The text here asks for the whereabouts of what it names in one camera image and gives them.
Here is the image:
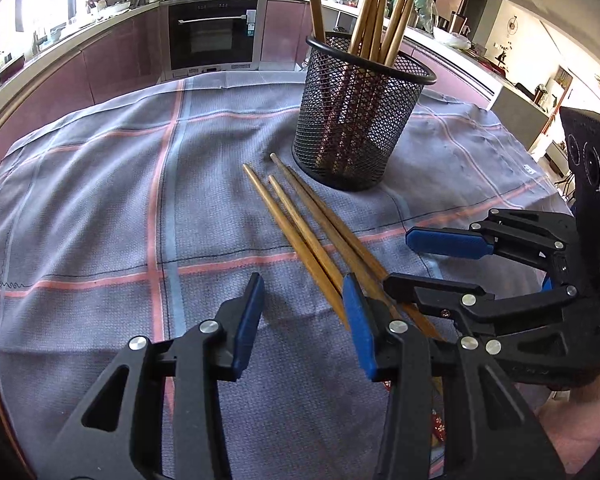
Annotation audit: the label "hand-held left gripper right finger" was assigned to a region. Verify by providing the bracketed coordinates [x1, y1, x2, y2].
[342, 272, 566, 480]

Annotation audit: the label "kitchen window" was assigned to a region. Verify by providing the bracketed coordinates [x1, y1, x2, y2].
[0, 0, 81, 91]

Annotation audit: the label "bunch of chopsticks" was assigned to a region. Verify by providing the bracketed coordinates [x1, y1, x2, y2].
[302, 0, 426, 173]

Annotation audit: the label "green covered appliance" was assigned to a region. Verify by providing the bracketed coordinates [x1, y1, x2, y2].
[414, 0, 438, 31]

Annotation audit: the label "black mesh holder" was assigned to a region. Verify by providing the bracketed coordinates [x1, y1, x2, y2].
[291, 31, 438, 192]

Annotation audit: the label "black built-in oven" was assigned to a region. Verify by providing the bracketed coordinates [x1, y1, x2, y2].
[167, 0, 261, 73]

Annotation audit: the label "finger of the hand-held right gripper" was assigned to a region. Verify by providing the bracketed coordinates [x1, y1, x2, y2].
[383, 272, 581, 356]
[406, 208, 581, 281]

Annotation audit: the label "pink lower cabinet door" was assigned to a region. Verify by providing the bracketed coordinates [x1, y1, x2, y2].
[260, 0, 308, 71]

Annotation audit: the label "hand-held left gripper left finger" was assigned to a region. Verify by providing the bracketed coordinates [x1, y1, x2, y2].
[27, 272, 266, 480]

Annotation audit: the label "person's right forearm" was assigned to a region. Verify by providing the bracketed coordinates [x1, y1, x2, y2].
[535, 370, 600, 471]

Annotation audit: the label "pink lower kitchen cabinets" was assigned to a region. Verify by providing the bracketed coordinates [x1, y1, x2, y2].
[400, 30, 506, 111]
[0, 2, 168, 196]

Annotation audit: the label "grey checked tablecloth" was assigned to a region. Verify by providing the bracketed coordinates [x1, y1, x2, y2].
[0, 67, 573, 480]

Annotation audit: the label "white bowl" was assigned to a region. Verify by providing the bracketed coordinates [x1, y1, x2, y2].
[432, 27, 472, 51]

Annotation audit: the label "brown wooden chopstick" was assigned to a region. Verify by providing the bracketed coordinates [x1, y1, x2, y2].
[270, 153, 448, 453]
[267, 175, 348, 293]
[242, 162, 352, 332]

